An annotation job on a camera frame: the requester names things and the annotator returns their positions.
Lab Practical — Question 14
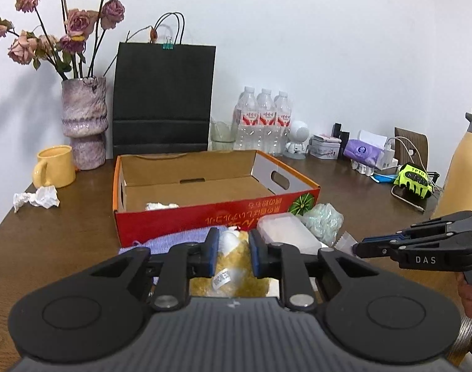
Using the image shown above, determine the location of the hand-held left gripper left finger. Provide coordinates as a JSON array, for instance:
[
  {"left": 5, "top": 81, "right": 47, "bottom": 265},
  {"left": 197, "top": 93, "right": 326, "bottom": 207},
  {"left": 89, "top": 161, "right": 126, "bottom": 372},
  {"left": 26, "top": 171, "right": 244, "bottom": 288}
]
[{"left": 90, "top": 227, "right": 221, "bottom": 313}]

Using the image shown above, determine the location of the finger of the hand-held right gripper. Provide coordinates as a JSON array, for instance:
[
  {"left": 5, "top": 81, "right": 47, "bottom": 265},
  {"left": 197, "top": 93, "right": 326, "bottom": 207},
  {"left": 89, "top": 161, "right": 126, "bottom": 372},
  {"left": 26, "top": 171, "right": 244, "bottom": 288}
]
[
  {"left": 354, "top": 233, "right": 419, "bottom": 259},
  {"left": 401, "top": 210, "right": 472, "bottom": 238}
]

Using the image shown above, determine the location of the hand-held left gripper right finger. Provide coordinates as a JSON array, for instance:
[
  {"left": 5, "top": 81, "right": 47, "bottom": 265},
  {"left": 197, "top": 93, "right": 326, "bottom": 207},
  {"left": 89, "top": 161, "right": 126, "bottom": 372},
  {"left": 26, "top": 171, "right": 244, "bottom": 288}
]
[{"left": 248, "top": 228, "right": 376, "bottom": 313}]

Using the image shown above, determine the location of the yellow white plush toy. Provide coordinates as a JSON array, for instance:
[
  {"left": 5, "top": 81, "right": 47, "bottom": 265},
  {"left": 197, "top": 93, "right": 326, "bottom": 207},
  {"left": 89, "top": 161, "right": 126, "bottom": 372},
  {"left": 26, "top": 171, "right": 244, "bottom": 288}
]
[{"left": 189, "top": 228, "right": 270, "bottom": 299}]

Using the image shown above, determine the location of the red cardboard box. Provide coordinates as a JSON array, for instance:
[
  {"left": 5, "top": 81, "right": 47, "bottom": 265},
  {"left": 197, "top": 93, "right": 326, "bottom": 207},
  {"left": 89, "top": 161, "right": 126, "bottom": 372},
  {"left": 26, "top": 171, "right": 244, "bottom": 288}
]
[{"left": 112, "top": 149, "right": 321, "bottom": 249}]

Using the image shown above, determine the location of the clear plastic container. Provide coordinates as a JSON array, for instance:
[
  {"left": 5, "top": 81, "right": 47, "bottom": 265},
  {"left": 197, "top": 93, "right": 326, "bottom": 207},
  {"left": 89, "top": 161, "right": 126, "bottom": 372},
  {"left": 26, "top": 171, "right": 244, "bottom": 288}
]
[{"left": 256, "top": 214, "right": 330, "bottom": 257}]

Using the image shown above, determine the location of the purple knit cloth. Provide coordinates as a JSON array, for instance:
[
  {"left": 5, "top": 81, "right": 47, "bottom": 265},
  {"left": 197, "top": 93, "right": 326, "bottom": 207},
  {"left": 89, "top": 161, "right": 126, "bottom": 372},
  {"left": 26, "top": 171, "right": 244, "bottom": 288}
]
[{"left": 118, "top": 225, "right": 226, "bottom": 288}]

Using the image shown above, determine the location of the clear plastic bag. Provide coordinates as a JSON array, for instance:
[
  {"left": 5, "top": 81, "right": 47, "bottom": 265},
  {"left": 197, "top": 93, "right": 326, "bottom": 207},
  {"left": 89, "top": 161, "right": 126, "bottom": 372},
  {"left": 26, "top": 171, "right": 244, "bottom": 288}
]
[{"left": 299, "top": 202, "right": 344, "bottom": 247}]

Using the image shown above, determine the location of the person's right hand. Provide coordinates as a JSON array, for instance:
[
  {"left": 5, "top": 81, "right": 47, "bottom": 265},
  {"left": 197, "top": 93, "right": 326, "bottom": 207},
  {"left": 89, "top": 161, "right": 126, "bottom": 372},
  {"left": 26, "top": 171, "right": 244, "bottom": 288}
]
[{"left": 456, "top": 271, "right": 472, "bottom": 321}]

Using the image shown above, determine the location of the yellow-green work glove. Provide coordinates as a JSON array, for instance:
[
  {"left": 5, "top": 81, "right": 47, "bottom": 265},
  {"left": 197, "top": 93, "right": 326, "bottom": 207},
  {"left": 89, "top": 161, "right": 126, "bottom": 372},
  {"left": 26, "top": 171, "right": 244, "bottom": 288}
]
[{"left": 393, "top": 163, "right": 440, "bottom": 199}]

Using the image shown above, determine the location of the yellow thermos jug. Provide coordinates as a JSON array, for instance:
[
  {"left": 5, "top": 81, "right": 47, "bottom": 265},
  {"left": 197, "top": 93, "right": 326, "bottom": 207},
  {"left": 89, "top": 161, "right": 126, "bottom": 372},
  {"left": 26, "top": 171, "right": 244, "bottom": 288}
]
[{"left": 430, "top": 107, "right": 472, "bottom": 220}]

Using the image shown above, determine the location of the small white crumpled tissue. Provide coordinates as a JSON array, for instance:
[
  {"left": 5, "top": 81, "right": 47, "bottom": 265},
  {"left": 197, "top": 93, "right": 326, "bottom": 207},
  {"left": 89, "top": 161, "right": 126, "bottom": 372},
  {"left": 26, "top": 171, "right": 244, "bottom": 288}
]
[{"left": 144, "top": 201, "right": 181, "bottom": 212}]

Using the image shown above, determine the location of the white power strip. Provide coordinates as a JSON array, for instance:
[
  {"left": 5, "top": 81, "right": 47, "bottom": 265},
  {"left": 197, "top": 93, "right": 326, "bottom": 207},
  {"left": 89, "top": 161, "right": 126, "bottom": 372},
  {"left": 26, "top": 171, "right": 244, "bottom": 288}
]
[{"left": 351, "top": 160, "right": 400, "bottom": 176}]

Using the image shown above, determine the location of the brown wooden stand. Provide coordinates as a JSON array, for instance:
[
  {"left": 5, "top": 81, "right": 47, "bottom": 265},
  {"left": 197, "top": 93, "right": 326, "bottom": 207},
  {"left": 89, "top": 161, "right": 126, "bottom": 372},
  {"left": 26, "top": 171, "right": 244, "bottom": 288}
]
[{"left": 394, "top": 126, "right": 430, "bottom": 172}]

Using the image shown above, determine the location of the white charger plug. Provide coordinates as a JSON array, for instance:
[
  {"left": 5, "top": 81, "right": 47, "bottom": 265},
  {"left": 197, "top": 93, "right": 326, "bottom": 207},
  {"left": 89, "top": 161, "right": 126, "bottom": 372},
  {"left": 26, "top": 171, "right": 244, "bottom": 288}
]
[{"left": 375, "top": 143, "right": 400, "bottom": 171}]

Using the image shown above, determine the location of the purple tissue pack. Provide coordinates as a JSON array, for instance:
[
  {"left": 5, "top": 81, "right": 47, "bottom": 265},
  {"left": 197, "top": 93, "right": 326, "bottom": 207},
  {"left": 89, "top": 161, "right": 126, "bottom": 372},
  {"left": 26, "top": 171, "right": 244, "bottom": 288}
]
[{"left": 344, "top": 129, "right": 388, "bottom": 167}]

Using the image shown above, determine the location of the small printed tin box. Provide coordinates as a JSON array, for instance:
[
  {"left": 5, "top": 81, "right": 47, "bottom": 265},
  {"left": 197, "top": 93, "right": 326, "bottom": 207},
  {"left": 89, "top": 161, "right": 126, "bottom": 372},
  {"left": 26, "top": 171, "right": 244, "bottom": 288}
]
[{"left": 309, "top": 134, "right": 342, "bottom": 160}]

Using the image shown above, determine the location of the clear glass cup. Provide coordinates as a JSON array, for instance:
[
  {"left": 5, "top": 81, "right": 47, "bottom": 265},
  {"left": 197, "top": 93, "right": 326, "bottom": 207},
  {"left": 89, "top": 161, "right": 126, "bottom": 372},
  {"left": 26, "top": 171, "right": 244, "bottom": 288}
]
[{"left": 209, "top": 118, "right": 237, "bottom": 152}]

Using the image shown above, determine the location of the white robot figure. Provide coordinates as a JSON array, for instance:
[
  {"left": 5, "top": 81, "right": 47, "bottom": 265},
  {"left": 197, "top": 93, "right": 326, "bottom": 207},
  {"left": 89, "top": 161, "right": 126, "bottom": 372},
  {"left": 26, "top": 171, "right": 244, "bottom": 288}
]
[{"left": 284, "top": 120, "right": 310, "bottom": 160}]

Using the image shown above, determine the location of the red label water bottle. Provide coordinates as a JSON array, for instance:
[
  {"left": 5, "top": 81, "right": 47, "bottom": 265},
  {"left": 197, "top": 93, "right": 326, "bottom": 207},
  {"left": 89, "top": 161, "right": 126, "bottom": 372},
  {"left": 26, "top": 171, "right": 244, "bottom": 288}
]
[
  {"left": 274, "top": 91, "right": 293, "bottom": 157},
  {"left": 233, "top": 86, "right": 259, "bottom": 152},
  {"left": 256, "top": 88, "right": 277, "bottom": 154}
]

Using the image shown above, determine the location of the black paper bag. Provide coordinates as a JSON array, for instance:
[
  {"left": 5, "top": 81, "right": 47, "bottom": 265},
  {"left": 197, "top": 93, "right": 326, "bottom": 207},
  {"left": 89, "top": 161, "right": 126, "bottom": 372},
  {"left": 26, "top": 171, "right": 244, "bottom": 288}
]
[{"left": 112, "top": 11, "right": 217, "bottom": 160}]

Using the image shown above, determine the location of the yellow ceramic mug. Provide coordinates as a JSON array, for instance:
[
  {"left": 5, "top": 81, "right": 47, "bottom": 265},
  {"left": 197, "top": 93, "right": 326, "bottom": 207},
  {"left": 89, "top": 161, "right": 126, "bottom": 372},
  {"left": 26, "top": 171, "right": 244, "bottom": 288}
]
[{"left": 32, "top": 145, "right": 77, "bottom": 189}]

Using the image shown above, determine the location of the mottled pink ceramic vase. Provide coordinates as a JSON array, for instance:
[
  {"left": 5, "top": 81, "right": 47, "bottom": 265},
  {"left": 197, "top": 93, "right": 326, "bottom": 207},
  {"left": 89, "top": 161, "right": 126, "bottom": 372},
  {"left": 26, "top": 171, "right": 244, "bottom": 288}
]
[{"left": 61, "top": 76, "right": 108, "bottom": 171}]

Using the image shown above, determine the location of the bunch of dried pink roses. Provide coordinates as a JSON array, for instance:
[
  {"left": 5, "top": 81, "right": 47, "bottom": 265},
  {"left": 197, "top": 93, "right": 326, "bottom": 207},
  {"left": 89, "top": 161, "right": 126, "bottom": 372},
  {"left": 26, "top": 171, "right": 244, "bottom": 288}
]
[{"left": 0, "top": 0, "right": 126, "bottom": 82}]

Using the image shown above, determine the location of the white charging cable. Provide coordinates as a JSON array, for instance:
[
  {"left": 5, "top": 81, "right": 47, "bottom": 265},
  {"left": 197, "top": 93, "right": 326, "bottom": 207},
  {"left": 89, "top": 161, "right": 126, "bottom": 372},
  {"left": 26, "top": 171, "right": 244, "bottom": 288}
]
[{"left": 386, "top": 135, "right": 427, "bottom": 164}]

